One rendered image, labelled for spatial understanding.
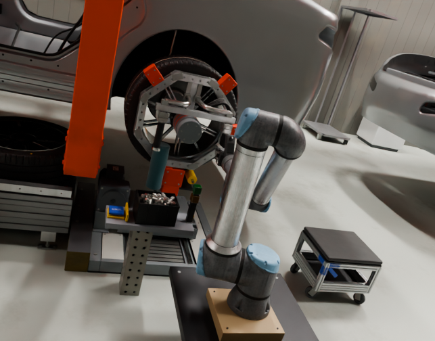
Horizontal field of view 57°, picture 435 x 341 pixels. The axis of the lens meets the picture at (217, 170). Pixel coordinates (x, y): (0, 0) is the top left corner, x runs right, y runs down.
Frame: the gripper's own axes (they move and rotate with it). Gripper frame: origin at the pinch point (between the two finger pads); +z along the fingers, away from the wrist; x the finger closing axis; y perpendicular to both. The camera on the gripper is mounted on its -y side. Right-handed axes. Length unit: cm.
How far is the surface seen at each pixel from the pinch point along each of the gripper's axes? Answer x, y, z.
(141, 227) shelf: -37, 39, -28
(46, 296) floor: -76, 83, -27
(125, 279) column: -39, 72, -24
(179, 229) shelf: -19, 38, -28
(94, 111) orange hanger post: -66, -5, 3
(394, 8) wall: 378, -138, 429
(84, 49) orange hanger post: -74, -33, 3
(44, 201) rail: -84, 53, 11
